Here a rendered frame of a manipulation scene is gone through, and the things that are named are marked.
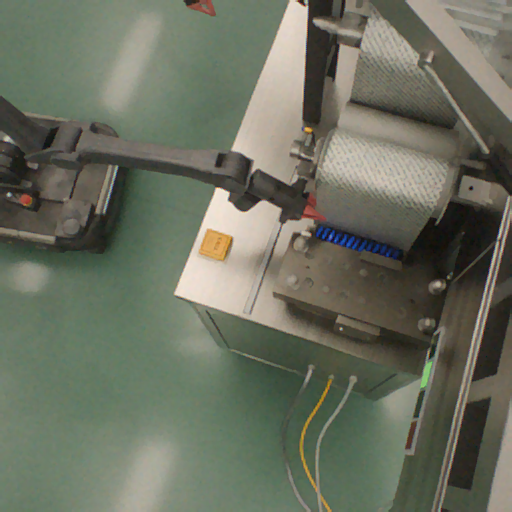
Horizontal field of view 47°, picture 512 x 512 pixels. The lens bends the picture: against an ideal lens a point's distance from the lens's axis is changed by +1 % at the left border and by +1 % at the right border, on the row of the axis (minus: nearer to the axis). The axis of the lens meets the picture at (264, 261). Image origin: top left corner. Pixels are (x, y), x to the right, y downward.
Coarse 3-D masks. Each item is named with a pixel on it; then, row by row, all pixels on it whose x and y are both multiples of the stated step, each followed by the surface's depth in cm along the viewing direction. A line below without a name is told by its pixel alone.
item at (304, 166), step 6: (300, 150) 131; (312, 150) 131; (300, 156) 132; (306, 156) 131; (300, 162) 136; (306, 162) 136; (300, 168) 135; (306, 168) 135; (300, 174) 138; (306, 174) 137; (312, 174) 136; (312, 180) 140; (306, 186) 145; (312, 186) 144; (312, 192) 147
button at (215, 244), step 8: (208, 232) 154; (216, 232) 154; (208, 240) 154; (216, 240) 154; (224, 240) 153; (200, 248) 153; (208, 248) 153; (216, 248) 153; (224, 248) 153; (208, 256) 154; (216, 256) 152; (224, 256) 153
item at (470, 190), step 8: (464, 176) 117; (464, 184) 116; (472, 184) 116; (480, 184) 116; (488, 184) 116; (456, 192) 117; (464, 192) 116; (472, 192) 116; (480, 192) 116; (488, 192) 116; (464, 200) 116; (472, 200) 115; (480, 200) 116
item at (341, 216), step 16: (320, 208) 134; (336, 208) 131; (352, 208) 128; (320, 224) 143; (336, 224) 139; (352, 224) 136; (368, 224) 133; (384, 224) 130; (400, 224) 127; (416, 224) 124; (368, 240) 142; (384, 240) 139; (400, 240) 135
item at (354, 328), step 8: (336, 320) 139; (344, 320) 136; (352, 320) 136; (336, 328) 143; (344, 328) 140; (352, 328) 137; (360, 328) 136; (368, 328) 136; (376, 328) 136; (352, 336) 145; (360, 336) 142; (368, 336) 139; (376, 336) 136
